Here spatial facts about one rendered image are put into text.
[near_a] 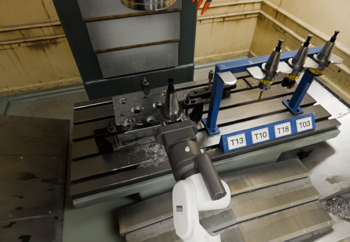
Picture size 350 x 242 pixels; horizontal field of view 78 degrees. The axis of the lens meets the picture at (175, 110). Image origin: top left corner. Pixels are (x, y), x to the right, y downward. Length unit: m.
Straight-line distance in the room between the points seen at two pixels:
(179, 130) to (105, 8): 0.74
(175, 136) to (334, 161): 0.91
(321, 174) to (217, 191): 0.87
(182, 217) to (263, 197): 0.63
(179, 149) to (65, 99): 1.36
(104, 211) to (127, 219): 0.18
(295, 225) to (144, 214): 0.61
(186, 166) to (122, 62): 0.89
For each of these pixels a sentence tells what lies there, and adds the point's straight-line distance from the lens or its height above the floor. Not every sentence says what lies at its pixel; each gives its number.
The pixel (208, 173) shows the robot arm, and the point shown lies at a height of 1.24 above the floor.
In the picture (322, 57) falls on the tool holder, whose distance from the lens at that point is 0.97.
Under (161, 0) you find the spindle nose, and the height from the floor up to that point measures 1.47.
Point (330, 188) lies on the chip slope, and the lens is 1.26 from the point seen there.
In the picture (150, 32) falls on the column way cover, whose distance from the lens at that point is 1.21.
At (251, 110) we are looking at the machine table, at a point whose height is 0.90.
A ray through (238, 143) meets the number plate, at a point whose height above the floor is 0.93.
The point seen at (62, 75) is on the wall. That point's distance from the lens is 1.81.
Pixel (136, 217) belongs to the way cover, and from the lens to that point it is 1.00.
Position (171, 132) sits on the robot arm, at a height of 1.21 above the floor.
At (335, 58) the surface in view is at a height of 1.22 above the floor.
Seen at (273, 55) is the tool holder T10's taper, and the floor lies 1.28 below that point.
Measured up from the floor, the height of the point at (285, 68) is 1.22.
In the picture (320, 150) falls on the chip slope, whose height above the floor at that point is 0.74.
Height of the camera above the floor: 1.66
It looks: 45 degrees down
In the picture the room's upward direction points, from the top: straight up
